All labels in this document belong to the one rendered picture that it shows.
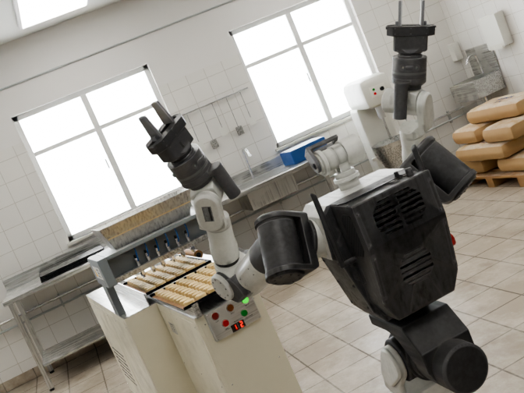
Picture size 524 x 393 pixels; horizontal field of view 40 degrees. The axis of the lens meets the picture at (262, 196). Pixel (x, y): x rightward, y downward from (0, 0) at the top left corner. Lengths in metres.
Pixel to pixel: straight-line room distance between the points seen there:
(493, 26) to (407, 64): 5.82
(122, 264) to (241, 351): 0.94
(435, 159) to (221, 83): 5.75
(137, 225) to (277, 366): 1.11
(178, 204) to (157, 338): 0.73
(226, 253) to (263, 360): 1.67
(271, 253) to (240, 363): 1.85
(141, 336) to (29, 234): 3.37
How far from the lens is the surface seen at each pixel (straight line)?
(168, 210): 3.99
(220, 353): 3.35
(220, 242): 1.80
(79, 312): 7.25
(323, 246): 1.63
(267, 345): 3.43
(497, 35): 7.68
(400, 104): 1.88
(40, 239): 7.15
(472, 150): 7.00
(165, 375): 4.03
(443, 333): 1.67
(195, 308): 3.25
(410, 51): 1.88
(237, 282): 1.80
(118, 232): 3.92
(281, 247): 1.58
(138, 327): 3.94
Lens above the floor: 1.66
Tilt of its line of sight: 8 degrees down
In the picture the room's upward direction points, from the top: 23 degrees counter-clockwise
